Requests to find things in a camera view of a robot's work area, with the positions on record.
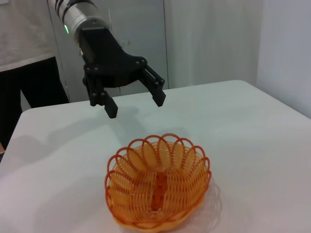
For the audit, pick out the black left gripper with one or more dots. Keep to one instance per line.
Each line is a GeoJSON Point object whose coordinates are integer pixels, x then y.
{"type": "Point", "coordinates": [104, 53]}

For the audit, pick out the white cabinet door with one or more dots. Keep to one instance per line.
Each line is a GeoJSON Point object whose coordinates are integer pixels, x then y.
{"type": "Point", "coordinates": [141, 24]}

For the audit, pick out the person in white shirt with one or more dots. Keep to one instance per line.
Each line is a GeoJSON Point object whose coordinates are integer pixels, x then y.
{"type": "Point", "coordinates": [22, 36]}

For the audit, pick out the white wall socket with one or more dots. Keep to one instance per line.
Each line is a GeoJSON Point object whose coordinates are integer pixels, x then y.
{"type": "Point", "coordinates": [126, 42]}

